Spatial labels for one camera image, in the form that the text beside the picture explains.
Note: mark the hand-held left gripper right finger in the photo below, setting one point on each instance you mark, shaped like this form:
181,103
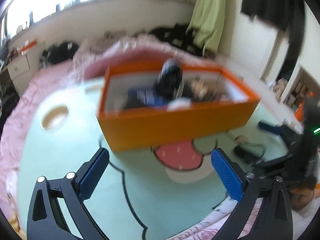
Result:
227,177

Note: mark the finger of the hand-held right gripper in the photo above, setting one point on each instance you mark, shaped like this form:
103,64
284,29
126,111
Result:
272,165
268,128

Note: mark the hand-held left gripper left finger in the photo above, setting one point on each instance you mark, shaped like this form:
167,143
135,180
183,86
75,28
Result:
93,175

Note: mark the orange cardboard box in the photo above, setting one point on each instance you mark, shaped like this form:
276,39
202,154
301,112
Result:
170,127

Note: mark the white fluffy item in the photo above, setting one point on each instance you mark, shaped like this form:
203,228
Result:
178,104

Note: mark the blue rectangular power pack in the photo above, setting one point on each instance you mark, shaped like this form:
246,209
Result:
147,96

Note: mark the dark blue cloth bundle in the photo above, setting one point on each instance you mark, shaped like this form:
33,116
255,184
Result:
170,80

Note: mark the light green cartoon desktop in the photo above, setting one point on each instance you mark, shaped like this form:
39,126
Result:
125,192

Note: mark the beige crumpled cloth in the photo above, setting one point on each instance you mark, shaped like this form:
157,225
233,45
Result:
280,88

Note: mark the small beige figurine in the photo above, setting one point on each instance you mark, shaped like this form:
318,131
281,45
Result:
198,86

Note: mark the white louvered door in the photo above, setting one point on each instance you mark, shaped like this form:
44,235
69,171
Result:
250,45

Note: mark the pink floral blanket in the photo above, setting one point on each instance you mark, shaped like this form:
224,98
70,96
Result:
15,130

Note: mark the dark pink pillow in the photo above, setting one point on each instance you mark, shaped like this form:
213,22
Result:
130,60

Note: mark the black clothes pile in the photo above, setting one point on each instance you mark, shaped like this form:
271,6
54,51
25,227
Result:
58,53
172,36

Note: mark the white bedside cabinet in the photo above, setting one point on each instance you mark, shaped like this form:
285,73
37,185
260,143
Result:
18,72

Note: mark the black hanging garment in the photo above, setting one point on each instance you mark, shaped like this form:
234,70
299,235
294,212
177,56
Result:
270,0

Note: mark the light green hanging garment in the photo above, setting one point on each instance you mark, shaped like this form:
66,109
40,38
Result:
207,12

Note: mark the small orange white box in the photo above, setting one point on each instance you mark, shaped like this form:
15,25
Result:
28,48

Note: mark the white wall shelf niche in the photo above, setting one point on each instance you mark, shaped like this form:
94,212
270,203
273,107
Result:
297,87

